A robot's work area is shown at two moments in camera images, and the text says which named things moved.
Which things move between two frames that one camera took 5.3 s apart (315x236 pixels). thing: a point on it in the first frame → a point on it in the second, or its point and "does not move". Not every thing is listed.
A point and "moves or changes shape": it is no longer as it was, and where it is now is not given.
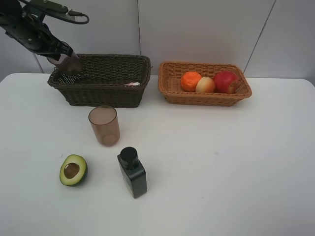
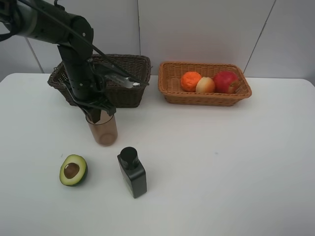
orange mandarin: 189,80 does not move
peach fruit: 205,85 does not move
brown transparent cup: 105,120 moves or changes shape
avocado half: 73,170 does not move
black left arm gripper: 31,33 → 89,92
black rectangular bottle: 133,171 does not move
